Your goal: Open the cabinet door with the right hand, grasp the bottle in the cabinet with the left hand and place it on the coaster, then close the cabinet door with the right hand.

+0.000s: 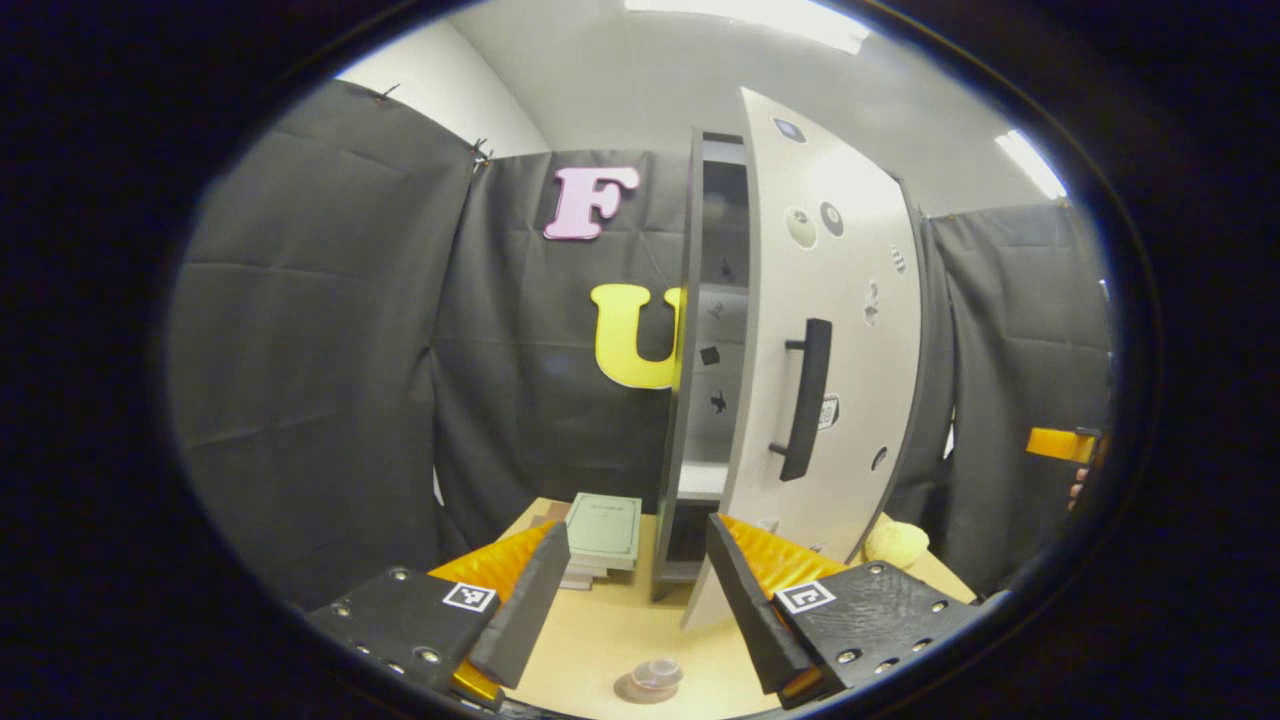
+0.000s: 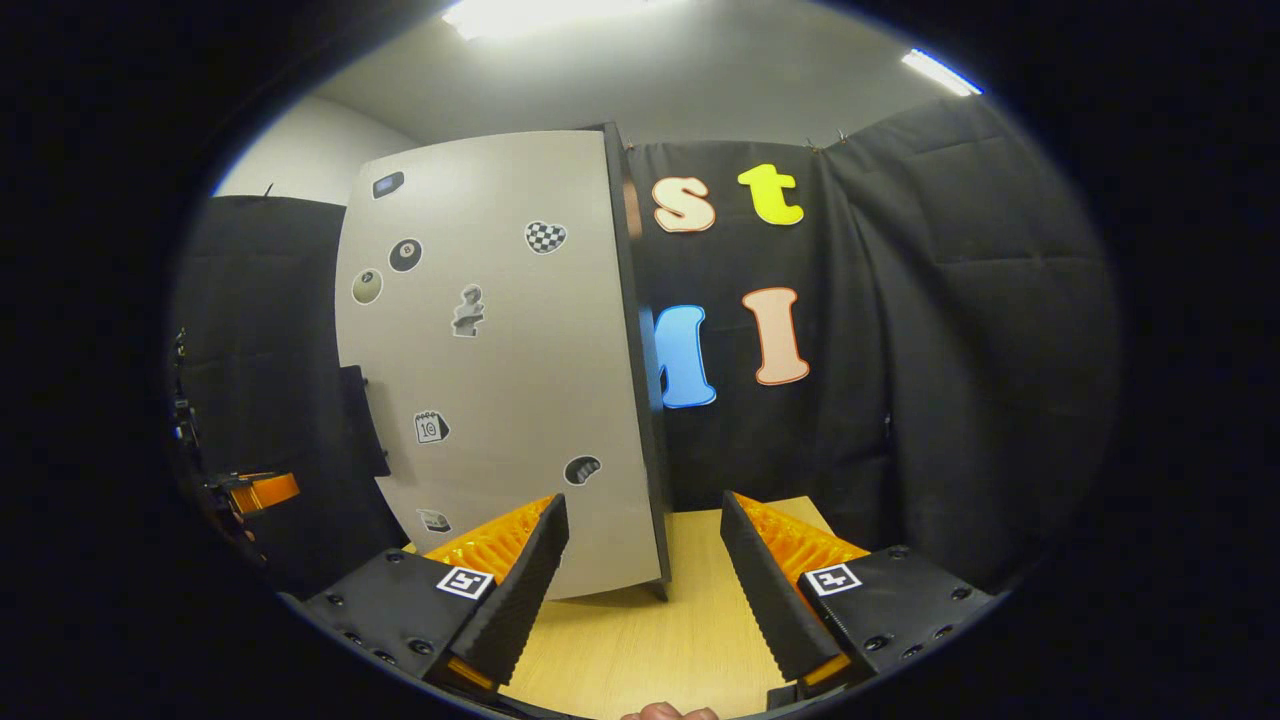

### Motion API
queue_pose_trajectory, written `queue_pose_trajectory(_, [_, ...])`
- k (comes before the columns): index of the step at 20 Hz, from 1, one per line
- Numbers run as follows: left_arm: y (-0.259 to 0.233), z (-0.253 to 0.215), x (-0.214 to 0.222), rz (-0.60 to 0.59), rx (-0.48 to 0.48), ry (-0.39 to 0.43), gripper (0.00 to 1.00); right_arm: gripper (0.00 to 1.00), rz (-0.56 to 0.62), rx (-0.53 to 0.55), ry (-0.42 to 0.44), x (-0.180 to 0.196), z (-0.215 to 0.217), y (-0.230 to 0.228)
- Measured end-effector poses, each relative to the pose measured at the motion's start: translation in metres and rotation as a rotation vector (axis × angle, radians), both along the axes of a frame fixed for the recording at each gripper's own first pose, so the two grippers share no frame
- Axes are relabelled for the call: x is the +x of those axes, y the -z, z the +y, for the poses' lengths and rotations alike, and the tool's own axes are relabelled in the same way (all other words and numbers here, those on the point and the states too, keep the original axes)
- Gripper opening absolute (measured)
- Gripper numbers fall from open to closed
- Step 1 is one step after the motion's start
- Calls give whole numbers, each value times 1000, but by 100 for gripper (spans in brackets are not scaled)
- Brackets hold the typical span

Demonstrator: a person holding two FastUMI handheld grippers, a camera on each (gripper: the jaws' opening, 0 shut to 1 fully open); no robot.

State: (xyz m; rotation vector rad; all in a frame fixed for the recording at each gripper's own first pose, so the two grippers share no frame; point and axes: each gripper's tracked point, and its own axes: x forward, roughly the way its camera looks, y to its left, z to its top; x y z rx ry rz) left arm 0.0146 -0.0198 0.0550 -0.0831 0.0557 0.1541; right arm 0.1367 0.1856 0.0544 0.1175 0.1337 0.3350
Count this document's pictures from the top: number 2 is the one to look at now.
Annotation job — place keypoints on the grey cabinet door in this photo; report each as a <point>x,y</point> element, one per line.
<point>530,360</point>

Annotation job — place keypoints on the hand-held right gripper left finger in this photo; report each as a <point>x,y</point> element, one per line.
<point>520,600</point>

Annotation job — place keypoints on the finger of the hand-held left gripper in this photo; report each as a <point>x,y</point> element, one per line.
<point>268,492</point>

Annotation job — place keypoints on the large ceiling light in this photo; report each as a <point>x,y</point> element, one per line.
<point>560,15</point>

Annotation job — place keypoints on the black backdrop cloth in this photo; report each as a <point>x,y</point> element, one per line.
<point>950,330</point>

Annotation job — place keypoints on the dark grey cabinet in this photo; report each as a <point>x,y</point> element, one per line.
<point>640,400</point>

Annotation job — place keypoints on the small ceiling light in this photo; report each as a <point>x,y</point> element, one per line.
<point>940,72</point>

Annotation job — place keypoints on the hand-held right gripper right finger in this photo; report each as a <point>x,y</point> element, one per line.
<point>765,600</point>

